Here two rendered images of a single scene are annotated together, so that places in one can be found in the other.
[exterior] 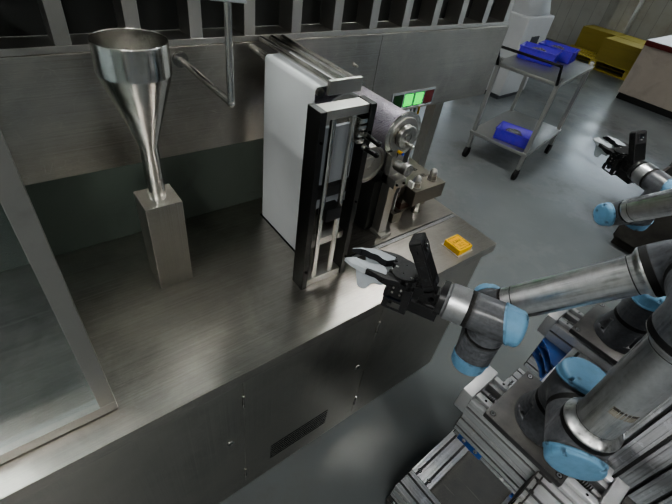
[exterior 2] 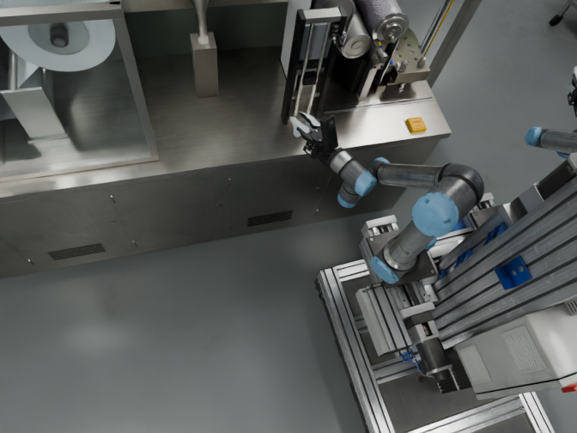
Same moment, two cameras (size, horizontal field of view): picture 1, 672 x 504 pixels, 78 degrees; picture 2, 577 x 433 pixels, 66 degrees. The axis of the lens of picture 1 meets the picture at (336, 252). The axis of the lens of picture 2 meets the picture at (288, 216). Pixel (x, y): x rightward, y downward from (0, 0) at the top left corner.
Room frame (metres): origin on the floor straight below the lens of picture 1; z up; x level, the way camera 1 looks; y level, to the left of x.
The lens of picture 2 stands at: (-0.29, -0.37, 2.42)
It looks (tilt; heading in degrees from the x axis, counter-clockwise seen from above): 63 degrees down; 16
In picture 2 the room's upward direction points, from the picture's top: 15 degrees clockwise
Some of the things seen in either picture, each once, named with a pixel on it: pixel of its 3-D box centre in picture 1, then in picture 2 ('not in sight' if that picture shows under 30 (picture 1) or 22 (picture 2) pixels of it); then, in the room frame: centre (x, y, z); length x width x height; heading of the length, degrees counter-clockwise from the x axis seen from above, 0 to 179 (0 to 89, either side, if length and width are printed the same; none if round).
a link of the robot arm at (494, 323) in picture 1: (493, 320); (357, 178); (0.56, -0.32, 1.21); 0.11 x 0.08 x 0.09; 72
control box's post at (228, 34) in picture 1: (229, 55); not in sight; (0.88, 0.28, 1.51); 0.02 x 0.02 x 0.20
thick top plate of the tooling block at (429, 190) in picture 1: (392, 168); (397, 45); (1.47, -0.16, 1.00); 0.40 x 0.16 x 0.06; 43
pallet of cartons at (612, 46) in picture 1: (608, 51); not in sight; (8.33, -4.10, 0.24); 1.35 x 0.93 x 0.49; 46
